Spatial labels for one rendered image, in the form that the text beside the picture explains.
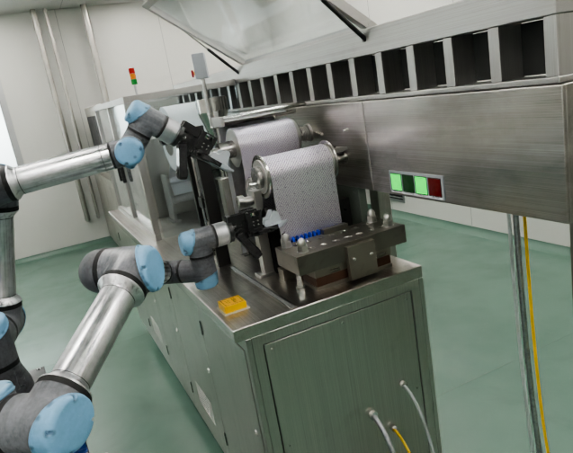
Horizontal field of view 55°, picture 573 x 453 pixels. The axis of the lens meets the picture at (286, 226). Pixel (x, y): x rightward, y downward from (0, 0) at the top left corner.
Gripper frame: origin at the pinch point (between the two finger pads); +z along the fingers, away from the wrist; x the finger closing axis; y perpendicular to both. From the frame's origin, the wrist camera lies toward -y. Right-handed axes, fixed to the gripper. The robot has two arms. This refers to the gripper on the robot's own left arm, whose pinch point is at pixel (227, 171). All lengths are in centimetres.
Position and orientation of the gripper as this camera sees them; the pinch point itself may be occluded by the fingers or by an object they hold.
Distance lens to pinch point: 179.9
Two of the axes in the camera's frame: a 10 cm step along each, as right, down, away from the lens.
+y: 4.5, -8.9, 0.3
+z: 7.9, 4.2, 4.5
